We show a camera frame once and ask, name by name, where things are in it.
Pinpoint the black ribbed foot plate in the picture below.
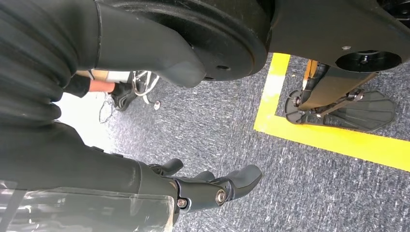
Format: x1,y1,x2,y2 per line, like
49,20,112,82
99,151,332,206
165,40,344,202
284,59,397,132

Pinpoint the clear plastic cover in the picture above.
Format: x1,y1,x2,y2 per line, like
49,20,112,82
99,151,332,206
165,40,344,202
0,180,176,232

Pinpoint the chrome chair base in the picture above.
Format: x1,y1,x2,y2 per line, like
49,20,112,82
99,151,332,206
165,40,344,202
131,70,161,111

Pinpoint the yellow floor tape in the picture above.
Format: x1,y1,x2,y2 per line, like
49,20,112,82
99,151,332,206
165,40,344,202
253,53,410,173

